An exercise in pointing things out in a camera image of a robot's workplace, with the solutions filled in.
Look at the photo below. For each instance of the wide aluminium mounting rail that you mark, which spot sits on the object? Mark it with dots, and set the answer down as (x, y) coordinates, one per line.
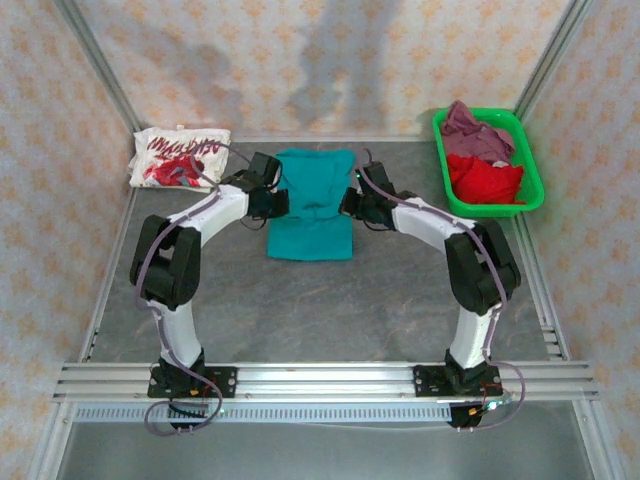
(325, 382)

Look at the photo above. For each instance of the mauve t-shirt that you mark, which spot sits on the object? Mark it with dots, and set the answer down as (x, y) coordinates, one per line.
(475, 142)

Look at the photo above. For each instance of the green plastic basket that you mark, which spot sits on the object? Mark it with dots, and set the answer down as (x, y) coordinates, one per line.
(531, 165)

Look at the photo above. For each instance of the teal t-shirt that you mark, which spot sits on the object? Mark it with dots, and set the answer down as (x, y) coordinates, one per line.
(310, 235)

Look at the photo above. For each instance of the aluminium table edge rail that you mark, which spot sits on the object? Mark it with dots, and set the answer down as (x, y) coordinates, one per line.
(260, 138)

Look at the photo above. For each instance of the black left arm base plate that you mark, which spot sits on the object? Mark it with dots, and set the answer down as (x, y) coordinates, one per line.
(225, 382)

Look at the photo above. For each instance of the aluminium frame post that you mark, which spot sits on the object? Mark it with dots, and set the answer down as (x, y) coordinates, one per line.
(552, 55)
(100, 65)

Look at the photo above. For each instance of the white t-shirt with red print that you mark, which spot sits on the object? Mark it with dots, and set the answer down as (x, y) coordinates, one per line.
(150, 165)

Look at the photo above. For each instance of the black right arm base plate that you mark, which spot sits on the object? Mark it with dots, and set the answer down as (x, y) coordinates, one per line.
(424, 382)

